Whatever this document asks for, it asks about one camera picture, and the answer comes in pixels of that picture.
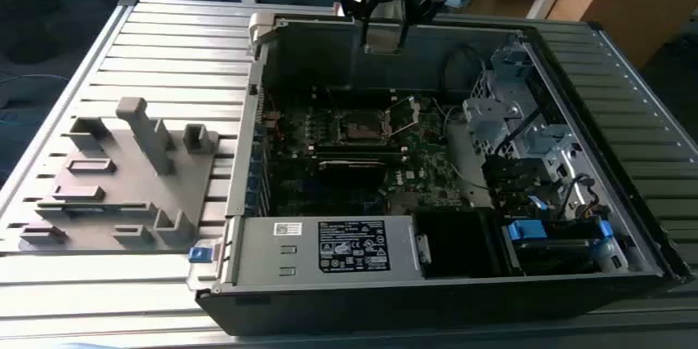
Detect CPU socket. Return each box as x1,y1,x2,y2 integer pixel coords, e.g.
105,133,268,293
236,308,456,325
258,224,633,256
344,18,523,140
332,108,398,145

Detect grey parts rack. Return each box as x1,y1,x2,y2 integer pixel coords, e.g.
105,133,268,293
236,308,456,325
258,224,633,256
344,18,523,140
19,96,223,252

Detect green RAM stick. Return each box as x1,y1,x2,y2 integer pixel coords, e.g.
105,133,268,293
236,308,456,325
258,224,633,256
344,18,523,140
63,204,123,216

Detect grey power supply unit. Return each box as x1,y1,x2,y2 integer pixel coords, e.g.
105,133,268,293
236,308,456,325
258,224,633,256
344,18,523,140
228,216,432,287

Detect black graphics card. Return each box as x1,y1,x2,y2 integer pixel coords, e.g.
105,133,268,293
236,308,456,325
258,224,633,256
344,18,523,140
319,159,390,199

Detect thin black wire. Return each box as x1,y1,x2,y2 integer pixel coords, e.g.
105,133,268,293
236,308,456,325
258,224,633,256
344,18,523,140
559,172,599,219

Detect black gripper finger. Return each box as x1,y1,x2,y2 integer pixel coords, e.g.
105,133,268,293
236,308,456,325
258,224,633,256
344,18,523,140
335,0,384,47
396,0,440,48

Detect grey case latch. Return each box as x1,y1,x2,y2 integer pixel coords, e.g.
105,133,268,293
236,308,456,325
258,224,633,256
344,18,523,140
247,12,290,57

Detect green motherboard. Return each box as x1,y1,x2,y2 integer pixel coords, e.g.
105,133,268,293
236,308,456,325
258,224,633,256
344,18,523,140
254,83,495,219

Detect dark office chair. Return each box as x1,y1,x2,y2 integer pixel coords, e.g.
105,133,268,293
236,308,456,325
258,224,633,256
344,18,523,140
0,0,64,66

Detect CPU with silver top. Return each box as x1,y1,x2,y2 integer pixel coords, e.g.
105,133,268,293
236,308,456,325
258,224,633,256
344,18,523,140
363,21,406,56

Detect silver metal drive cage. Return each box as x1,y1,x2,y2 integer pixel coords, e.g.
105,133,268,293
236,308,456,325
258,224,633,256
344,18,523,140
462,34,587,219

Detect black open PC case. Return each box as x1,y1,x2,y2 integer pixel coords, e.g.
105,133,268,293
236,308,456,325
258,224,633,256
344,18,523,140
184,11,697,338

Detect hard disk in blue carrier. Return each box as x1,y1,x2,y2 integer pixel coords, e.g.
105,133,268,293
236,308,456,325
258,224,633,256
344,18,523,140
504,217,618,276

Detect white-clip RAM slot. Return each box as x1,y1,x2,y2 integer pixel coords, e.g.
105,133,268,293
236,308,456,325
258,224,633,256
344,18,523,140
307,143,408,154
310,152,410,162

